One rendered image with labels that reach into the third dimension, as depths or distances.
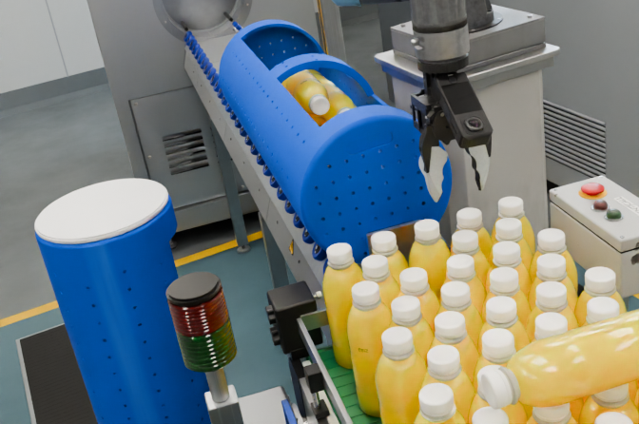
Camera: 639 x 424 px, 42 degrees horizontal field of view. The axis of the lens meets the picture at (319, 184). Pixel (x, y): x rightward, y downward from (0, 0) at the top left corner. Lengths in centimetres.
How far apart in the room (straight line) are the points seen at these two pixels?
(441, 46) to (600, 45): 215
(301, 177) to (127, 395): 68
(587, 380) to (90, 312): 110
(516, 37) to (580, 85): 150
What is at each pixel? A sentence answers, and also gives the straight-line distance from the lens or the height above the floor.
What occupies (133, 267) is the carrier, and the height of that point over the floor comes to 95.
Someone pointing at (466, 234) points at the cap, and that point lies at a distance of 129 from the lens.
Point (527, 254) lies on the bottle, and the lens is 132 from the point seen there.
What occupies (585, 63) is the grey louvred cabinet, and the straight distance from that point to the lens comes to 336.
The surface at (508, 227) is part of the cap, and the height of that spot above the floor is 110.
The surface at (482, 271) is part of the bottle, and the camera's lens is 129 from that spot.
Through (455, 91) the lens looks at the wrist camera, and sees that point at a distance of 116.
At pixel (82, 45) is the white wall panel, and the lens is 657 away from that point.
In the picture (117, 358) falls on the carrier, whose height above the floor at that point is 75.
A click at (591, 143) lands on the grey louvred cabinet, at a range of 345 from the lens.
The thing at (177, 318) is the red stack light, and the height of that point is 123.
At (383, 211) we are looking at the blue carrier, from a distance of 149.
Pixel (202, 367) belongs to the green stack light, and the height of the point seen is 117.
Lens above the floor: 173
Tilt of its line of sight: 24 degrees down
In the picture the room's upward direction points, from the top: 10 degrees counter-clockwise
